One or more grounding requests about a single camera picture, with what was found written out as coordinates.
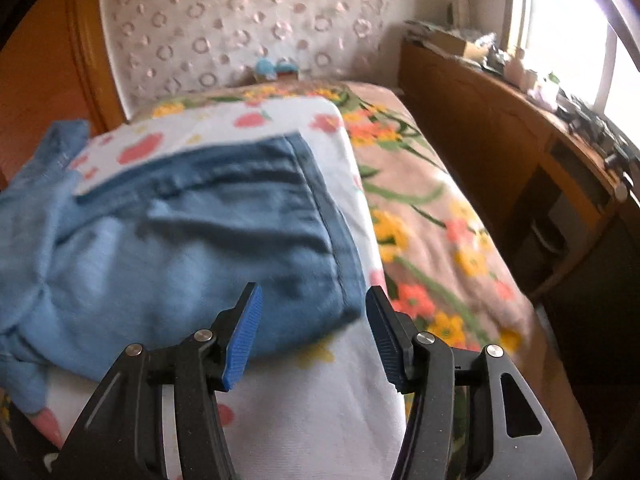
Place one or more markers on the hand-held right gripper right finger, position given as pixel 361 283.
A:
pixel 387 345

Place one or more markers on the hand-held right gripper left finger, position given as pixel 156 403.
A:
pixel 242 345

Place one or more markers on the blue denim pants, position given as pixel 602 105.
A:
pixel 175 260

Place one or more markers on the white floral blanket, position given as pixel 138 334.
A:
pixel 325 410

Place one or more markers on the beige floral blanket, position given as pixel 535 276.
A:
pixel 450 200

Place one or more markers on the brown wooden cabinet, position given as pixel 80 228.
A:
pixel 475 110

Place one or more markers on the blue plush toy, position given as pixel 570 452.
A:
pixel 275 67

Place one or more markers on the white plastic bag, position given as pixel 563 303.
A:
pixel 545 91

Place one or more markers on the black gadgets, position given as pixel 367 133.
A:
pixel 595 125

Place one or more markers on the cardboard box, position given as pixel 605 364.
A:
pixel 457 44

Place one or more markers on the pile of papers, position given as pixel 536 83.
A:
pixel 435 27

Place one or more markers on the brown wooden wardrobe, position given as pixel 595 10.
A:
pixel 40 60

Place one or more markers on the window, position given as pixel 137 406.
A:
pixel 575 20

